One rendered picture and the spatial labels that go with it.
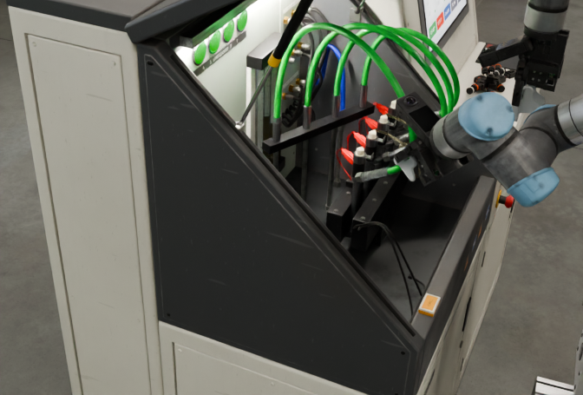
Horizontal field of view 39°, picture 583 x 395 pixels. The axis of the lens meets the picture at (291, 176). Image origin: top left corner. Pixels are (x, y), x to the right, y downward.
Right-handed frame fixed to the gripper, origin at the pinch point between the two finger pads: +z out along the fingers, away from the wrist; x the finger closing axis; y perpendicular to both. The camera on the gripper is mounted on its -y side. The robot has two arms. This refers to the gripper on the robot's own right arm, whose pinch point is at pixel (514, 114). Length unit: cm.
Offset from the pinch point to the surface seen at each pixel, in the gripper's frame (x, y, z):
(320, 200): 7, -44, 40
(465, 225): -3.6, -5.1, 28.2
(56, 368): -11, -127, 123
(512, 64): 79, -12, 25
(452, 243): -11.6, -6.1, 28.2
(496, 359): 57, 5, 123
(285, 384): -47, -30, 49
